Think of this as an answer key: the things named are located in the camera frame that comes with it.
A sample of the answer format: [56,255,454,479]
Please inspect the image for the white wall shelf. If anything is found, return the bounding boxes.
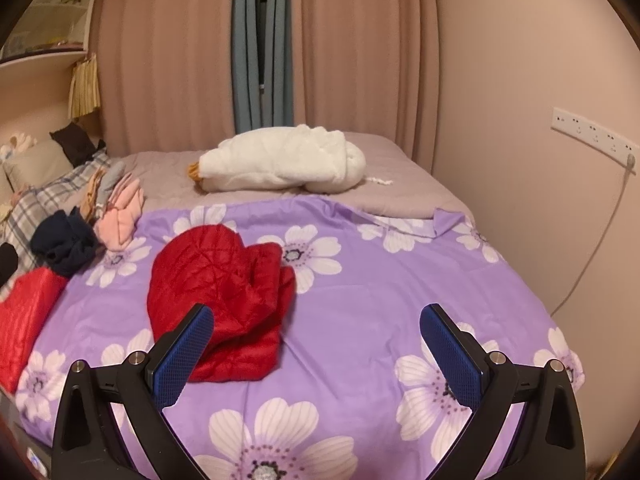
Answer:
[0,0,101,68]

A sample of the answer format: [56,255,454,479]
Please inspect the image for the yellow tassel hanging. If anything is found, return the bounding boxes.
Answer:
[67,52,101,120]

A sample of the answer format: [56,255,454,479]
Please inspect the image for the purple floral blanket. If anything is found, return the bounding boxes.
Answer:
[14,195,586,480]

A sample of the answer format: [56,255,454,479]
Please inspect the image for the pink garment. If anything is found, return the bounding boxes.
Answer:
[95,172,147,253]

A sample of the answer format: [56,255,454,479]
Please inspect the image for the red down jacket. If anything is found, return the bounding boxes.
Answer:
[146,225,297,383]

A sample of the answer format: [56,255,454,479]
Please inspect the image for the grey bed sheet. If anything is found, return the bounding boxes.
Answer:
[107,131,476,221]

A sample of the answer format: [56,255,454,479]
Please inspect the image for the grey garment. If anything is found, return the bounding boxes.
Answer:
[95,160,126,211]

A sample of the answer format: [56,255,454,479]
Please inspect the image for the white cable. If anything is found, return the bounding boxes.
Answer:
[550,165,632,318]

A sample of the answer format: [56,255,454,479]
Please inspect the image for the dark brown pillow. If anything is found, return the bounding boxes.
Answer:
[50,121,101,167]

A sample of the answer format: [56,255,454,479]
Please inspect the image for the navy garment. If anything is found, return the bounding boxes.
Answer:
[31,210,101,278]

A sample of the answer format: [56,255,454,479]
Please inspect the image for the white goose plush toy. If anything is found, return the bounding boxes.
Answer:
[187,124,367,195]

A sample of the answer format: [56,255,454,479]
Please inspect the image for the pink curtain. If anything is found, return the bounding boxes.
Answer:
[287,0,441,171]
[95,0,240,158]

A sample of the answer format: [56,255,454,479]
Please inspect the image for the beige pillow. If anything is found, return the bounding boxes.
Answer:
[2,139,73,188]

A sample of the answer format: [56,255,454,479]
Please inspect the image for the red quilted garment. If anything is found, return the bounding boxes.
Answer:
[0,266,68,395]

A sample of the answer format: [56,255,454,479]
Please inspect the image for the tan garment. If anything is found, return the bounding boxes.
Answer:
[77,172,103,221]

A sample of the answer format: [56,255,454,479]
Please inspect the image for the plaid blanket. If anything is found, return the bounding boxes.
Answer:
[0,149,113,271]

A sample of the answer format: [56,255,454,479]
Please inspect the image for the dark cloth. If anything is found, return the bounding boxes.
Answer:
[0,242,18,286]

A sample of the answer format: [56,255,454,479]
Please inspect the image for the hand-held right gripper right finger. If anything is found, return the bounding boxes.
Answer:
[419,302,586,480]

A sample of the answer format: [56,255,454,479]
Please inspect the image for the blue curtain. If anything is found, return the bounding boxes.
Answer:
[231,0,266,133]
[262,0,296,128]

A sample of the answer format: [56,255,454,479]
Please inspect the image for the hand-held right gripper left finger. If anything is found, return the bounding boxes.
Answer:
[52,302,216,480]

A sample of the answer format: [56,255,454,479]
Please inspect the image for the window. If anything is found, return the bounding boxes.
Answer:
[255,0,271,93]

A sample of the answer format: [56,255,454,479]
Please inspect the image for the white wall socket strip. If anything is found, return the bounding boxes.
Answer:
[551,106,638,176]

